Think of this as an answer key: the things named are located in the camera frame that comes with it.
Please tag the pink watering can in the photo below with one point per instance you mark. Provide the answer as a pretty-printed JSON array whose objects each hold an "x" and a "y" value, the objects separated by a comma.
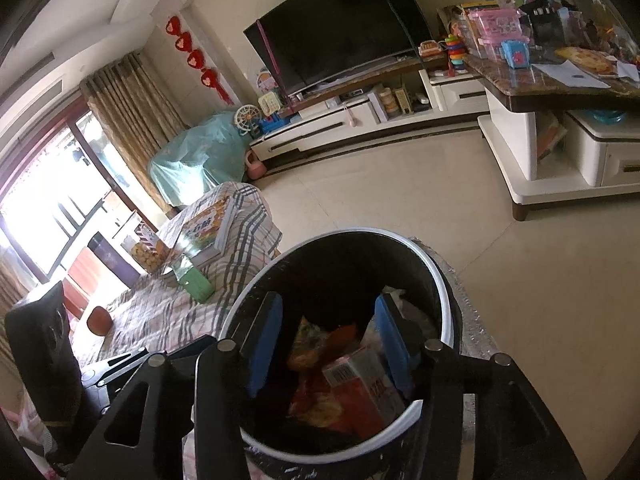
[{"x": 255, "y": 166}]

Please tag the yellow-green toy box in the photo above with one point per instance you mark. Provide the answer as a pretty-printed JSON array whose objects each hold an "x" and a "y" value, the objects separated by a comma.
[{"x": 270, "y": 103}]

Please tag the colourful round toy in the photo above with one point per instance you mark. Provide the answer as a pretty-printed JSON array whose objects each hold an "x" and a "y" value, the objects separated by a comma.
[{"x": 266, "y": 80}]

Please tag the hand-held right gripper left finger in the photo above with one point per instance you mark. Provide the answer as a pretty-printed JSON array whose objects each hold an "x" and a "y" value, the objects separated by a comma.
[{"x": 265, "y": 345}]

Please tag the purple drink bottle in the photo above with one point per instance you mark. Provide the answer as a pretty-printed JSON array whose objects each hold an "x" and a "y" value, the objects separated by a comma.
[{"x": 112, "y": 260}]

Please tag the pizza-print sheet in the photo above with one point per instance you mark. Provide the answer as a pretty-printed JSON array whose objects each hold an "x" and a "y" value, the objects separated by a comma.
[{"x": 585, "y": 60}]

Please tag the white television cabinet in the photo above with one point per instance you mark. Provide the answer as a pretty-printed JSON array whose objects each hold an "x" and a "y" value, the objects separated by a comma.
[{"x": 350, "y": 120}]

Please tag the white paper sheet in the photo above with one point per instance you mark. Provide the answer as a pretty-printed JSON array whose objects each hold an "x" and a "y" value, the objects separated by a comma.
[{"x": 565, "y": 76}]

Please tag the marble-top coffee table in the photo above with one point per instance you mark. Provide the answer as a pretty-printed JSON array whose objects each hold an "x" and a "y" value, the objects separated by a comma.
[{"x": 515, "y": 135}]

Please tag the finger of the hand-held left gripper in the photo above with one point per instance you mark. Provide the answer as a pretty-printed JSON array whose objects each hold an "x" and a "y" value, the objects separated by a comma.
[{"x": 117, "y": 366}]

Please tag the green plastic container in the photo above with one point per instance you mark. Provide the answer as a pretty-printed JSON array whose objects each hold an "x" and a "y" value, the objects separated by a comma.
[{"x": 194, "y": 280}]

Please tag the black box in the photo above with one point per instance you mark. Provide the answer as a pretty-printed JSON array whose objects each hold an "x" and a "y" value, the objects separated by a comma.
[{"x": 545, "y": 20}]

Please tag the clear jar of biscuits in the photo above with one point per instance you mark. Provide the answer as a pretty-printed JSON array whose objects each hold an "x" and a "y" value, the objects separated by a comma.
[{"x": 145, "y": 252}]

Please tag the beige curtain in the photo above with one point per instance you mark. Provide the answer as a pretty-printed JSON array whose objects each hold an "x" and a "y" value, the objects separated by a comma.
[{"x": 135, "y": 125}]

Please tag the red heart wall hanging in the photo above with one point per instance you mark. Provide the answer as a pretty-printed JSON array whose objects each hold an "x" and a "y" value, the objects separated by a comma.
[{"x": 192, "y": 55}]

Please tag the red apple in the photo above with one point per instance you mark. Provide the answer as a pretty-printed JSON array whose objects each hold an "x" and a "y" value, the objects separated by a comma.
[{"x": 98, "y": 321}]

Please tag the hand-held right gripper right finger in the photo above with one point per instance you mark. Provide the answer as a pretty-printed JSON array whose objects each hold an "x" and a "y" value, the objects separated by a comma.
[{"x": 395, "y": 350}]

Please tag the red snack bag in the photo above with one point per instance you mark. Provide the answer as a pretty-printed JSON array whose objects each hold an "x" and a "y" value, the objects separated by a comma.
[{"x": 312, "y": 347}]

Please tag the orange-covered book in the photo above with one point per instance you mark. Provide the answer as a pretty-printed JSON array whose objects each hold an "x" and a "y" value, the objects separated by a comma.
[{"x": 210, "y": 225}]

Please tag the white wheel toy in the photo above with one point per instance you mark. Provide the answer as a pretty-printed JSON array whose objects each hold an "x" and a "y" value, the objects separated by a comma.
[{"x": 247, "y": 119}]

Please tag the black flat television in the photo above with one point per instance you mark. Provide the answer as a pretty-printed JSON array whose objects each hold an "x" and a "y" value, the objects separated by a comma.
[{"x": 340, "y": 25}]

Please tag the teal cloth cover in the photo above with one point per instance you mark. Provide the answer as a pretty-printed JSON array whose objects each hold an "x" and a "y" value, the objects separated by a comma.
[{"x": 200, "y": 155}]

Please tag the red white carton box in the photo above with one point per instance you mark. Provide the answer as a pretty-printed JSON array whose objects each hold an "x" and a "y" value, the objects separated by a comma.
[{"x": 360, "y": 385}]

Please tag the small blue toy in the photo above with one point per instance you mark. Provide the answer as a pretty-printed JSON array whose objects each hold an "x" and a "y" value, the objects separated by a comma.
[{"x": 516, "y": 55}]

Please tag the pink plastic box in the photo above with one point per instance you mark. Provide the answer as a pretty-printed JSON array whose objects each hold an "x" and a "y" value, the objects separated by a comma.
[{"x": 495, "y": 27}]

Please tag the sliding glass door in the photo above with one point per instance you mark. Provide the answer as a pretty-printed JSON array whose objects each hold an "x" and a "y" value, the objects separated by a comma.
[{"x": 60, "y": 200}]

